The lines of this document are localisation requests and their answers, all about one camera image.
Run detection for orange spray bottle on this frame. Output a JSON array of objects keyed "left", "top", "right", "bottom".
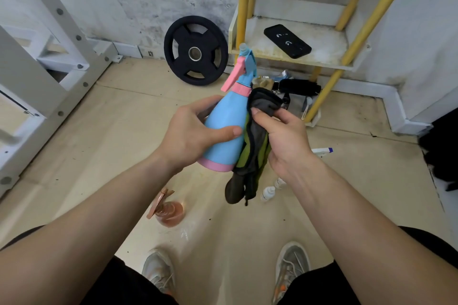
[{"left": 146, "top": 188, "right": 186, "bottom": 229}]

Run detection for person's left hand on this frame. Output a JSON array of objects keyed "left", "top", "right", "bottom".
[{"left": 156, "top": 95, "right": 244, "bottom": 177}]

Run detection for black phone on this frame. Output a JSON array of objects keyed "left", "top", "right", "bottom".
[{"left": 263, "top": 23, "right": 312, "bottom": 60}]

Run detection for blue spray bottle pink trigger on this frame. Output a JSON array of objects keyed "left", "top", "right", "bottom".
[{"left": 197, "top": 42, "right": 258, "bottom": 173}]

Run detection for white plastic strip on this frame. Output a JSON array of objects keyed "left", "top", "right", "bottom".
[{"left": 300, "top": 96, "right": 314, "bottom": 122}]

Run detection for white shelf yellow poles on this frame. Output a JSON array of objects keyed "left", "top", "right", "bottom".
[{"left": 228, "top": 0, "right": 425, "bottom": 129}]

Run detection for black weight plate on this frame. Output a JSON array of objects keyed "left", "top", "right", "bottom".
[{"left": 163, "top": 15, "right": 229, "bottom": 87}]

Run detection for black shorts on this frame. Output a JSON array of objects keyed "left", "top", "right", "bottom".
[{"left": 0, "top": 225, "right": 458, "bottom": 305}]

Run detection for person's right grey shoe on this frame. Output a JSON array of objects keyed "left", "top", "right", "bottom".
[{"left": 271, "top": 241, "right": 311, "bottom": 305}]

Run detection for person's right hand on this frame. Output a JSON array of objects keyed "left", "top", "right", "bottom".
[{"left": 250, "top": 107, "right": 317, "bottom": 184}]

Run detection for tan fuzzy glove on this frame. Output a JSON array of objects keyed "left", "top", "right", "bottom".
[{"left": 252, "top": 76, "right": 275, "bottom": 92}]

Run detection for person's right forearm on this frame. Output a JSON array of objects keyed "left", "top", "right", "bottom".
[{"left": 290, "top": 165, "right": 458, "bottom": 305}]

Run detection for white metal rack frame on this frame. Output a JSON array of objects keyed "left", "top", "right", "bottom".
[{"left": 0, "top": 0, "right": 124, "bottom": 198}]

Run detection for green microfibre cloth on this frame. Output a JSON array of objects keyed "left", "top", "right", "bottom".
[{"left": 224, "top": 87, "right": 285, "bottom": 207}]

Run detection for person's grey shoe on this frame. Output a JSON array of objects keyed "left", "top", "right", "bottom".
[
  {"left": 271, "top": 241, "right": 311, "bottom": 305},
  {"left": 141, "top": 250, "right": 177, "bottom": 296}
]

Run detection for person's left grey shoe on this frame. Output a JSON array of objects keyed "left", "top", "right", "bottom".
[{"left": 141, "top": 250, "right": 177, "bottom": 296}]

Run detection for person's left forearm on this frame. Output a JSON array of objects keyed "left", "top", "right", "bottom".
[{"left": 0, "top": 152, "right": 179, "bottom": 305}]

